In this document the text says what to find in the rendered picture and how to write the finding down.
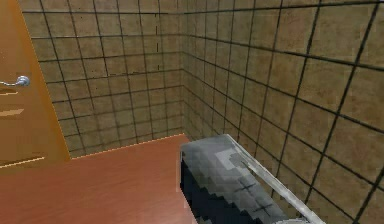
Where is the grey stone countertop cabinet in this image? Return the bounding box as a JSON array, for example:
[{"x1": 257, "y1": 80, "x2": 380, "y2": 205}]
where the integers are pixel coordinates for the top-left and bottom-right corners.
[{"x1": 179, "y1": 133, "x2": 327, "y2": 224}]

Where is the orange wooden room door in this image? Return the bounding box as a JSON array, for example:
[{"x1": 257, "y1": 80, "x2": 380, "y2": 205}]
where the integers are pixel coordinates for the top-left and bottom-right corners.
[{"x1": 0, "y1": 0, "x2": 72, "y2": 169}]

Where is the silver door handle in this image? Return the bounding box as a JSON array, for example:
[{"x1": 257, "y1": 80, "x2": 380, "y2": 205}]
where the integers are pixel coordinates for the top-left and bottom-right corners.
[{"x1": 0, "y1": 75, "x2": 31, "y2": 88}]

